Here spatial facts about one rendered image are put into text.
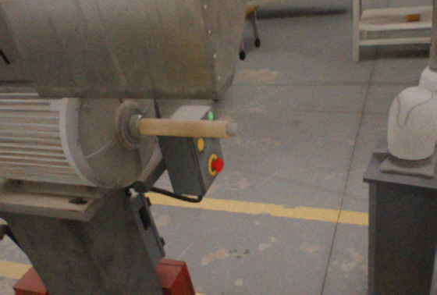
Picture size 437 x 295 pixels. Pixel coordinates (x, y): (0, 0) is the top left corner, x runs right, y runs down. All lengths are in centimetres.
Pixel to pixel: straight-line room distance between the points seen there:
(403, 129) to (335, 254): 95
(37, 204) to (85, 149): 24
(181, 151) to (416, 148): 80
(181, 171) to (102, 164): 37
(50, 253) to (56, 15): 65
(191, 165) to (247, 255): 123
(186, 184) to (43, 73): 58
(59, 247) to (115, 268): 16
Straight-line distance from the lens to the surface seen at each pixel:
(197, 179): 116
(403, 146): 153
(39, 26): 68
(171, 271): 145
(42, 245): 115
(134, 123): 86
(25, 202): 104
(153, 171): 114
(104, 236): 112
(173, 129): 82
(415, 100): 149
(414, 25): 443
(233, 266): 226
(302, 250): 229
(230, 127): 78
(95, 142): 82
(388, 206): 163
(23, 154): 93
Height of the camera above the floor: 162
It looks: 33 degrees down
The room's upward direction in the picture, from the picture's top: 9 degrees counter-clockwise
